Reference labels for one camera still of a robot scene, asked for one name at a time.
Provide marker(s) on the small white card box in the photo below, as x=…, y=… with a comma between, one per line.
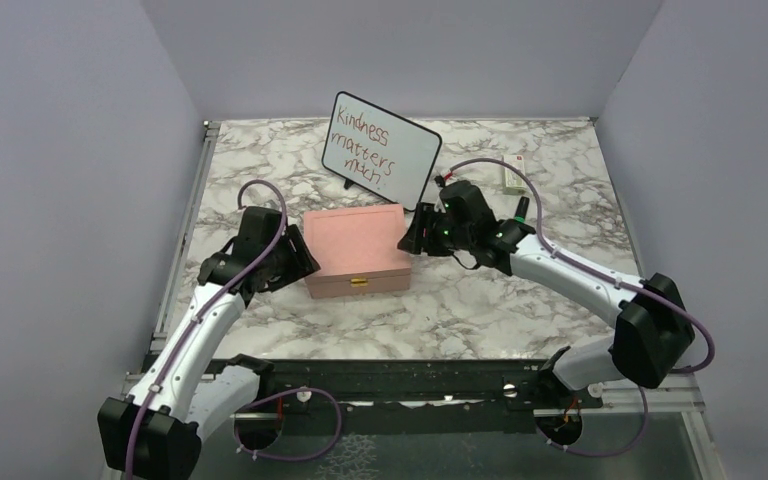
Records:
x=512, y=182

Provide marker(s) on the small whiteboard with writing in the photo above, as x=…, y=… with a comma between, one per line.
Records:
x=380, y=151

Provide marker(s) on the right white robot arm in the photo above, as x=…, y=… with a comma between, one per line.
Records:
x=649, y=332

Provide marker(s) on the pink jewelry box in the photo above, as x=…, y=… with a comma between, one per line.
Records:
x=356, y=249

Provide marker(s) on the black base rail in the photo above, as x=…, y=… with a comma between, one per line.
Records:
x=394, y=397

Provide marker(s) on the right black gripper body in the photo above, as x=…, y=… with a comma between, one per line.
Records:
x=440, y=238

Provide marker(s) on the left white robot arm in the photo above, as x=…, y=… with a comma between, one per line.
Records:
x=156, y=431

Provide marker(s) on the green marker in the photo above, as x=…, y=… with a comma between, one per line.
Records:
x=522, y=209

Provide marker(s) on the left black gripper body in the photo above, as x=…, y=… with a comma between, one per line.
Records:
x=290, y=260

